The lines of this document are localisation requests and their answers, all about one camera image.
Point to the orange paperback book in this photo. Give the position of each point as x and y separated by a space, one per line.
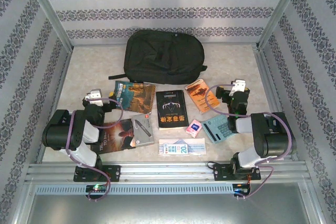
199 93

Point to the teal canyon cover book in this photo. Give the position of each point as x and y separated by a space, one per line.
139 98

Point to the dark brown cover book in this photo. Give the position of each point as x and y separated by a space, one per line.
118 134

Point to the light blue calculator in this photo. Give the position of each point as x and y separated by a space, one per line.
215 129

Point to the grey pen box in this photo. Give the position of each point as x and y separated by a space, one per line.
143 132

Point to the pink tissue pack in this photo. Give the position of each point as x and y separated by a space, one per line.
193 129

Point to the black book orange title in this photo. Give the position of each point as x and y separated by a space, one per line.
170 111

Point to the black backpack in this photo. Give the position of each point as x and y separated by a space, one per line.
162 56

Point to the ruler set plastic bag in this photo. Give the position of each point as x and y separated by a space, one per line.
178 147

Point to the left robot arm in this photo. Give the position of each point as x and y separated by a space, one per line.
60 129

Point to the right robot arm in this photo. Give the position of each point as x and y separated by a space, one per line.
275 134

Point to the grey metal sheet panel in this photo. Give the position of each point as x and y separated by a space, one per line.
168 208

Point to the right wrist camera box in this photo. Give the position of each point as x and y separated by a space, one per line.
239 85

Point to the aluminium table edge rail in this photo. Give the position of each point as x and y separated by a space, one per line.
265 77
56 98

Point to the long aluminium wall rail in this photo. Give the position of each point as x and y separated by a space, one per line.
223 43

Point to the aluminium mounting rail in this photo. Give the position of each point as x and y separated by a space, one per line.
162 171

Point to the aluminium frame post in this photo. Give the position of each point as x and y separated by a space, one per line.
281 9
47 11

